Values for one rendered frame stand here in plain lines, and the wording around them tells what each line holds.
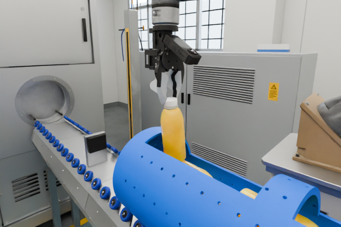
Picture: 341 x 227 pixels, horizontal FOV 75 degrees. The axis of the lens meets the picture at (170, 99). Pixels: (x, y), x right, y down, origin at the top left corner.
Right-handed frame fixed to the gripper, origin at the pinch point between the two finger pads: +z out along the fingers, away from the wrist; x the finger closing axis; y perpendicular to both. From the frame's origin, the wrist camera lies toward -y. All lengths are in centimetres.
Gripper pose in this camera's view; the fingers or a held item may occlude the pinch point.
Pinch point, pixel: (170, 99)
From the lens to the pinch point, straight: 63.5
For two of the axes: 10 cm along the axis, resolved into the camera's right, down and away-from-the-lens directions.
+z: 0.0, 9.8, 2.2
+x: -7.4, 1.4, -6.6
